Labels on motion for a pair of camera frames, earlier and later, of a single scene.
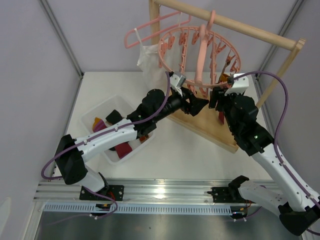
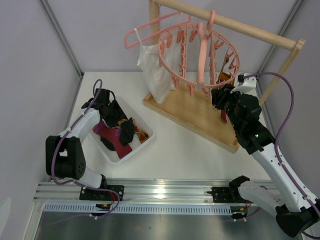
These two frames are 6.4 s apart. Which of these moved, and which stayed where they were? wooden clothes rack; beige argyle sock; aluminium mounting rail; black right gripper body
Moved: beige argyle sock
Stayed: wooden clothes rack; black right gripper body; aluminium mounting rail
